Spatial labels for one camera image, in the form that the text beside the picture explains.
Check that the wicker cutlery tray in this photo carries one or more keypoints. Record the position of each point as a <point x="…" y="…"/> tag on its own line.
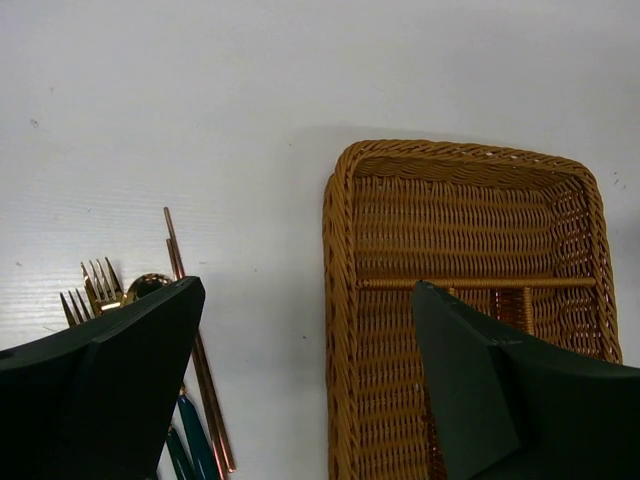
<point x="518" y="235"/>

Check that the gold spoon green handle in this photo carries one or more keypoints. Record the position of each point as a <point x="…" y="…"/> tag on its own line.
<point x="144" y="285"/>

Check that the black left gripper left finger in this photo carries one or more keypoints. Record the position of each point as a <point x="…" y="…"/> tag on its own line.
<point x="95" y="401"/>

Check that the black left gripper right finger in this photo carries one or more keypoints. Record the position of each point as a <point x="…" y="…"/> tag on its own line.
<point x="508" y="405"/>

